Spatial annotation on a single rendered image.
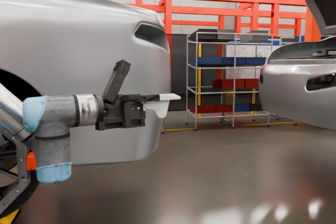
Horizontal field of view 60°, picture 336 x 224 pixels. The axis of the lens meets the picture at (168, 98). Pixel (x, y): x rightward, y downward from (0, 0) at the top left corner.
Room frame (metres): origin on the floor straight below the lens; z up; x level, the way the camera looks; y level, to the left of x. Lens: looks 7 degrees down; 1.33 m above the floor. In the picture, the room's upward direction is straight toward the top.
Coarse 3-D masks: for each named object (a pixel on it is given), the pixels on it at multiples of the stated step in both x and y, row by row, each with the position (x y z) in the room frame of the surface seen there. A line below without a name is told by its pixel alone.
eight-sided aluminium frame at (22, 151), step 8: (0, 128) 1.32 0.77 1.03; (8, 136) 1.32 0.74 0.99; (16, 144) 1.32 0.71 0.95; (16, 152) 1.33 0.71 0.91; (24, 152) 1.33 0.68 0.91; (24, 160) 1.33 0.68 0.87; (24, 168) 1.33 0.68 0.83; (24, 176) 1.33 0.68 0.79; (16, 184) 1.36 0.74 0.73; (24, 184) 1.33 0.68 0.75; (8, 192) 1.36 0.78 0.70; (16, 192) 1.32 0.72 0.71; (0, 200) 1.36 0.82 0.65; (8, 200) 1.32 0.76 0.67; (0, 208) 1.31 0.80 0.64
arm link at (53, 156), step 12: (36, 144) 0.61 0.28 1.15; (48, 144) 0.61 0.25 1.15; (60, 144) 0.62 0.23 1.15; (36, 156) 0.61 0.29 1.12; (48, 156) 0.60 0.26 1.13; (60, 156) 0.62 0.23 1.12; (36, 168) 0.61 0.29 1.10; (48, 168) 0.61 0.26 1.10; (60, 168) 0.62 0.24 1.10; (48, 180) 0.61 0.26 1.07; (60, 180) 0.62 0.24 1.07
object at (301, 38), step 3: (297, 36) 6.66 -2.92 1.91; (300, 36) 6.07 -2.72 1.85; (303, 36) 6.49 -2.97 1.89; (321, 36) 6.30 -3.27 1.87; (324, 36) 6.69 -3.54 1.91; (327, 36) 6.28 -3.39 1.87; (297, 39) 6.66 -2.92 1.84; (300, 39) 6.07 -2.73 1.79; (303, 39) 6.48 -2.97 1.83; (321, 39) 6.29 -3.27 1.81; (282, 42) 6.58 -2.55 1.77; (285, 42) 6.48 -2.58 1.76; (288, 42) 6.71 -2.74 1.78; (291, 42) 6.73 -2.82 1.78; (294, 42) 6.76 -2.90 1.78
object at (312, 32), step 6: (306, 6) 4.53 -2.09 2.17; (306, 12) 4.52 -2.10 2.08; (306, 18) 4.51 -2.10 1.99; (312, 18) 4.38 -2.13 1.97; (306, 24) 4.50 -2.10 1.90; (312, 24) 4.38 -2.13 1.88; (306, 30) 4.50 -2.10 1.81; (312, 30) 4.39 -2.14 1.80; (318, 30) 4.41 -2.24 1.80; (306, 36) 4.49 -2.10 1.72; (312, 36) 4.39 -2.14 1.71; (318, 36) 4.41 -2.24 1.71
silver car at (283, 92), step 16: (288, 48) 3.81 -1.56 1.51; (304, 48) 3.86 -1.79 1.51; (320, 48) 3.91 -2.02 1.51; (272, 64) 3.21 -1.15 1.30; (288, 64) 2.90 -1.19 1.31; (304, 64) 2.67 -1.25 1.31; (320, 64) 2.50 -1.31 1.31; (272, 80) 2.98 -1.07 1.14; (288, 80) 2.72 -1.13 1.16; (304, 80) 2.53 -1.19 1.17; (320, 80) 2.39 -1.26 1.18; (272, 96) 2.96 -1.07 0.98; (288, 96) 2.70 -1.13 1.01; (304, 96) 2.51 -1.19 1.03; (320, 96) 2.38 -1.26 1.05; (272, 112) 3.06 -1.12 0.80; (288, 112) 2.75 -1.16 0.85; (304, 112) 2.54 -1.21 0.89; (320, 112) 2.39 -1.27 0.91
